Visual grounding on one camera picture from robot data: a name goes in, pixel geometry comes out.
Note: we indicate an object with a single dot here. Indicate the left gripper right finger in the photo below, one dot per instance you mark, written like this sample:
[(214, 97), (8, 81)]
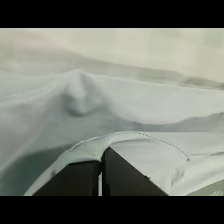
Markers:
[(125, 176)]

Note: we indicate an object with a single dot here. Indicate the light grey T-shirt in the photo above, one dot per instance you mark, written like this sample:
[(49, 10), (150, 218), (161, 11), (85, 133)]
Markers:
[(110, 110)]

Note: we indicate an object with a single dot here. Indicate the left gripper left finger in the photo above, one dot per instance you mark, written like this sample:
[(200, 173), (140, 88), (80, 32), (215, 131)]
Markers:
[(71, 180)]

